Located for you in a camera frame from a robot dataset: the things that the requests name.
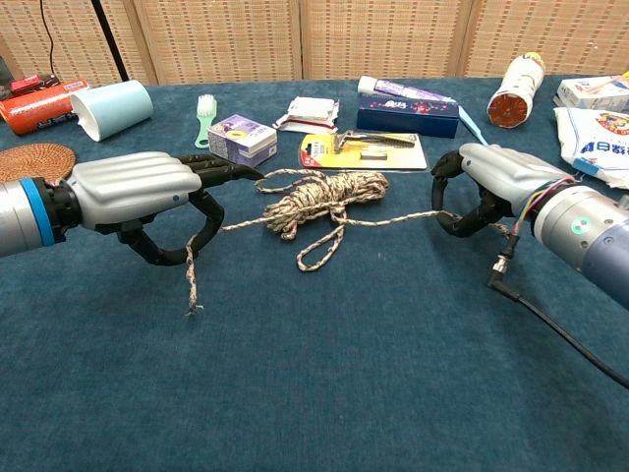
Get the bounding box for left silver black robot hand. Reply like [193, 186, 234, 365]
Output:
[62, 150, 265, 267]

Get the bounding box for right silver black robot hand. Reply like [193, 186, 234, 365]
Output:
[430, 143, 576, 239]

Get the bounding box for beige braided rope bundle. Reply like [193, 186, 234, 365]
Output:
[184, 168, 512, 317]

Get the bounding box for light blue toothbrush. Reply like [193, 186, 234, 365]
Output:
[457, 105, 490, 148]

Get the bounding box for white drink bottle yellow cap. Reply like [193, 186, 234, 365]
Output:
[486, 52, 546, 130]

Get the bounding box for light blue plastic cup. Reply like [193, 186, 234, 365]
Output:
[69, 80, 154, 143]

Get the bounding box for white sugar bag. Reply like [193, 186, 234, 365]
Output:
[553, 106, 629, 191]

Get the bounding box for green brush white bristles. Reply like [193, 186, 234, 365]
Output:
[194, 93, 219, 150]

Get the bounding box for round woven rattan coaster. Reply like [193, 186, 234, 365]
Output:
[0, 143, 78, 184]

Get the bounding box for white milk carton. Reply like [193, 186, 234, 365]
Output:
[553, 76, 629, 114]

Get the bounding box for dark blue toothpaste box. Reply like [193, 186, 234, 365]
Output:
[356, 94, 461, 139]

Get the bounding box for small purple white box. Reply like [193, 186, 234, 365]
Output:
[206, 113, 278, 169]

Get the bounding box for orange-red can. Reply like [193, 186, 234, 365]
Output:
[0, 78, 91, 137]

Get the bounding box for razor in blister pack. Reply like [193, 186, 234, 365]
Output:
[298, 129, 429, 172]

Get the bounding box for white purple toothpaste tube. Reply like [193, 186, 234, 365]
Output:
[357, 75, 456, 104]

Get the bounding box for black stand pole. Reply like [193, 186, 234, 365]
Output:
[90, 0, 130, 83]

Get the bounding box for white snack packet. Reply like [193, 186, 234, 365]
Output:
[272, 95, 341, 135]

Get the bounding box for bamboo folding screen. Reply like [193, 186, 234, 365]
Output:
[0, 0, 629, 88]

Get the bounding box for blue felt table cover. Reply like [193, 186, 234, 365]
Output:
[0, 74, 629, 472]

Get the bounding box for black cable with plug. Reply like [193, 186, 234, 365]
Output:
[486, 235, 629, 389]

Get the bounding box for thin black hanging cable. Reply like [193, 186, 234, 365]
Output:
[39, 0, 56, 78]

